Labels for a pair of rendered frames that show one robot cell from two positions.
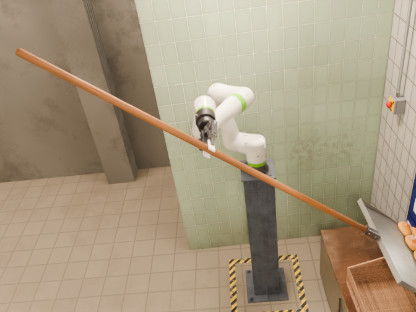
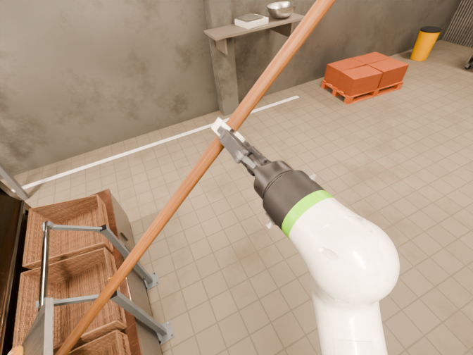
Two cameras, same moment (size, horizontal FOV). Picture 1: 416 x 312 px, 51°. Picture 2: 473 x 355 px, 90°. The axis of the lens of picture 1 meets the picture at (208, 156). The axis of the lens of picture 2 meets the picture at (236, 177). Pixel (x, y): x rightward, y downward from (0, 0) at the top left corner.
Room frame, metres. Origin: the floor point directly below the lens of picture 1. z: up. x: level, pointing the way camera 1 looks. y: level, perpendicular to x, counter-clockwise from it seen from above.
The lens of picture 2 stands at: (1.88, -0.20, 2.27)
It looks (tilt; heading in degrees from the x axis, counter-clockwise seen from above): 46 degrees down; 154
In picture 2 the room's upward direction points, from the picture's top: 7 degrees counter-clockwise
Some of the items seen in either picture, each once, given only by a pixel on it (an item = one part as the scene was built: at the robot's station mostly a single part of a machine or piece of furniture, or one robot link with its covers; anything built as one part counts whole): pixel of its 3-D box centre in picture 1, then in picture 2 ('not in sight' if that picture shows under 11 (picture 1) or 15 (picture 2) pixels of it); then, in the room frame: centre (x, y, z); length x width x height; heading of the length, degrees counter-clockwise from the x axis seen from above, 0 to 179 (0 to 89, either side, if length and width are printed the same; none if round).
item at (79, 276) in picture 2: not in sight; (73, 299); (0.86, -0.94, 0.72); 0.56 x 0.49 x 0.28; 178
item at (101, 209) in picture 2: not in sight; (70, 229); (0.27, -0.91, 0.72); 0.56 x 0.49 x 0.28; 177
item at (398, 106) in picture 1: (396, 103); not in sight; (2.37, -1.25, 1.46); 0.10 x 0.07 x 0.10; 177
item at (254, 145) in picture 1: (254, 149); not in sight; (2.26, -0.30, 1.36); 0.16 x 0.13 x 0.19; 54
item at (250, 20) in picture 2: not in sight; (251, 20); (-1.24, 1.83, 1.41); 0.37 x 0.35 x 0.09; 85
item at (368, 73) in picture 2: not in sight; (362, 76); (-0.74, 3.90, 0.22); 1.24 x 0.89 x 0.43; 86
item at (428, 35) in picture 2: not in sight; (424, 44); (-0.86, 5.89, 0.28); 0.37 x 0.36 x 0.57; 85
